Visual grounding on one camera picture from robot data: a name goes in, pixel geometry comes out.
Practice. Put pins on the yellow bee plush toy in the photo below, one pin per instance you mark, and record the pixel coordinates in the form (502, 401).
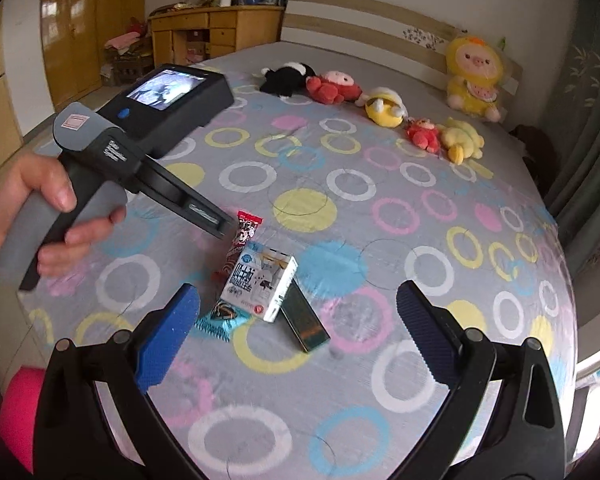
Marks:
(383, 106)

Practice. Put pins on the large yellow pig plush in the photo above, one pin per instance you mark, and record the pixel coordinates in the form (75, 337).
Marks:
(475, 71)

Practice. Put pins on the red candy wrapper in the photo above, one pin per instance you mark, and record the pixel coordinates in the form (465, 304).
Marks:
(248, 224)

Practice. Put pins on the blue snack packet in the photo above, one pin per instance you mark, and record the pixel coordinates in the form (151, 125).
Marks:
(222, 320)

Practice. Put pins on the white blue milk carton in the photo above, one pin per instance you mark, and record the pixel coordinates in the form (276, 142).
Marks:
(259, 281)

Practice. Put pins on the left hand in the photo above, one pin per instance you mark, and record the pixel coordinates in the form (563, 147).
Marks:
(34, 173)

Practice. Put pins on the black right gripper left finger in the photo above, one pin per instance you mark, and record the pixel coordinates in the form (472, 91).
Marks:
(72, 438)

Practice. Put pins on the wooden wardrobe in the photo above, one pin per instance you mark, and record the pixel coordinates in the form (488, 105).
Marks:
(74, 34)

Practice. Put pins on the dark green box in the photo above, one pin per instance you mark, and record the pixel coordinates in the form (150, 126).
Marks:
(302, 319)

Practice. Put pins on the white striped headboard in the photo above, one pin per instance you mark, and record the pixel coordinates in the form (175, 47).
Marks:
(403, 40)

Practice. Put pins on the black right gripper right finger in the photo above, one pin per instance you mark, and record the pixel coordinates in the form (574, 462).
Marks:
(524, 438)

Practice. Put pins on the wooden desk with drawers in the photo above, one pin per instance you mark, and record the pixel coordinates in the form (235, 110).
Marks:
(225, 30)

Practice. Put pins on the black white plush toy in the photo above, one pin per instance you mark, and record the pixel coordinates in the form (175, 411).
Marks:
(287, 80)

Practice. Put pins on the green curtain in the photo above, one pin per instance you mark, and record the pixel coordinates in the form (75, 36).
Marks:
(572, 121)

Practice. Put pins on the small red plush toy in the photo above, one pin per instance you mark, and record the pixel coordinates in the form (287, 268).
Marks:
(424, 134)

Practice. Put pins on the yellow duck plush toy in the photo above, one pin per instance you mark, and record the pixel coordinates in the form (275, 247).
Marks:
(460, 140)

